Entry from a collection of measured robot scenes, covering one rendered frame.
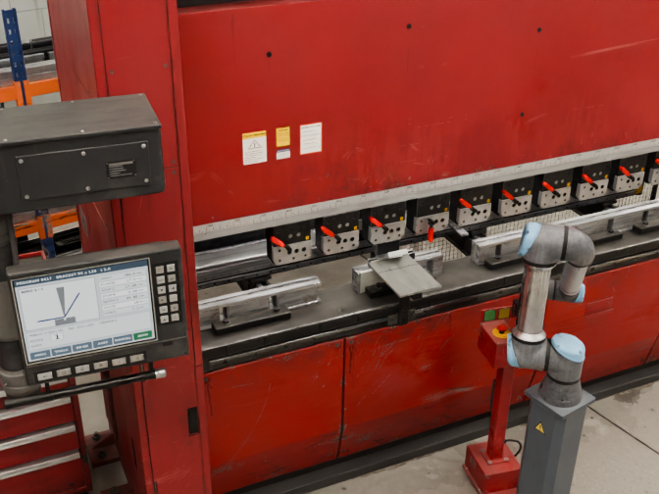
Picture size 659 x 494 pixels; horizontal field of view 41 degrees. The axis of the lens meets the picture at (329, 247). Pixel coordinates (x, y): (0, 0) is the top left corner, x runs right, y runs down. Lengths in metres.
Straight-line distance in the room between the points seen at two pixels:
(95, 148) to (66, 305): 0.44
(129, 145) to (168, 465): 1.47
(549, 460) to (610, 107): 1.46
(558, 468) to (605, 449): 0.95
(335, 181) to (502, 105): 0.73
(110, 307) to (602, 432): 2.66
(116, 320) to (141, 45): 0.78
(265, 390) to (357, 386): 0.41
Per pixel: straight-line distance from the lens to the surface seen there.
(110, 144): 2.28
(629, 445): 4.38
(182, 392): 3.19
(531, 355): 3.14
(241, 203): 3.12
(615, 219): 4.17
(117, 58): 2.60
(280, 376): 3.45
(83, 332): 2.50
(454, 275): 3.70
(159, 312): 2.50
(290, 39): 2.98
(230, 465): 3.64
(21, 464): 3.72
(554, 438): 3.30
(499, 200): 3.70
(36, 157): 2.27
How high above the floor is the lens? 2.76
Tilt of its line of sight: 29 degrees down
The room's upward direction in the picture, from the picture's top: 1 degrees clockwise
